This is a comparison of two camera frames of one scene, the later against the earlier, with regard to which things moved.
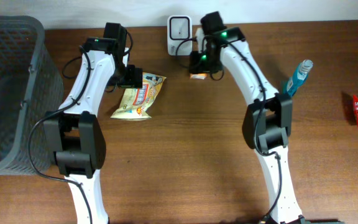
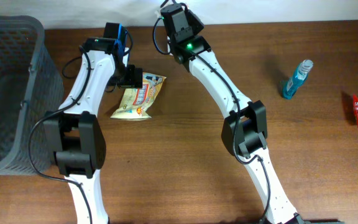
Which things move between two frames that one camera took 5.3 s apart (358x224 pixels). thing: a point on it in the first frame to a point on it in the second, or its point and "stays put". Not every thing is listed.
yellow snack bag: x=135 y=101 stays put
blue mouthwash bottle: x=298 y=78 stays put
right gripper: x=196 y=66 to x=173 y=12
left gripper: x=133 y=78 stays put
